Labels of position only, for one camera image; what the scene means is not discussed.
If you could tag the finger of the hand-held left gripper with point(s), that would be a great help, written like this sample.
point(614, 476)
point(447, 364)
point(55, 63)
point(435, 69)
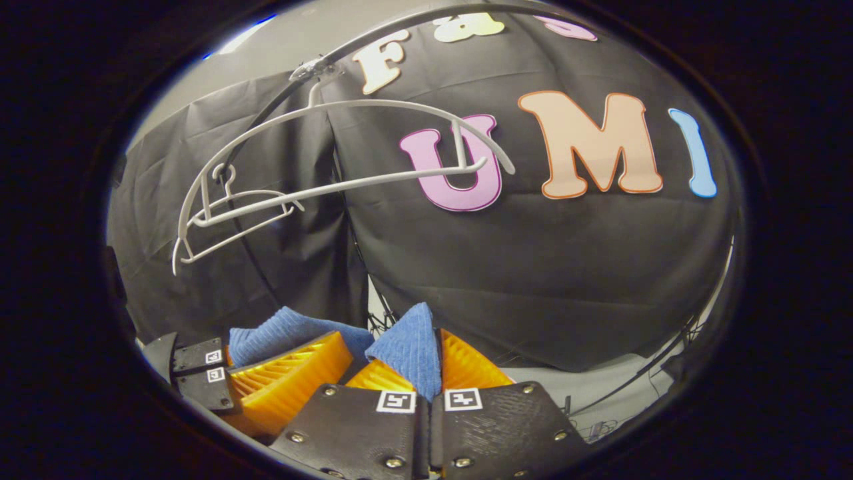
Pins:
point(196, 356)
point(286, 380)

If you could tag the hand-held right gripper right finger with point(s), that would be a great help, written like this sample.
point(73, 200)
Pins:
point(506, 426)

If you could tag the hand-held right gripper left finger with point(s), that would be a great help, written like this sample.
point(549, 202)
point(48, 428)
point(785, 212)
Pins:
point(360, 426)

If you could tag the white clothes hanger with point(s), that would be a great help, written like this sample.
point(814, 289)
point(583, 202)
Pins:
point(461, 146)
point(266, 193)

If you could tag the black clothes rack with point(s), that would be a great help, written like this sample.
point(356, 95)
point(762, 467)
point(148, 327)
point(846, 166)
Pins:
point(265, 114)

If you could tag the black tripod stand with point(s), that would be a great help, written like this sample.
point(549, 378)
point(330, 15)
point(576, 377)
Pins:
point(383, 313)

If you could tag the black backdrop cloth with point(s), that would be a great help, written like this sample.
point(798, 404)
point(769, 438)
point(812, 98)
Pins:
point(533, 280)

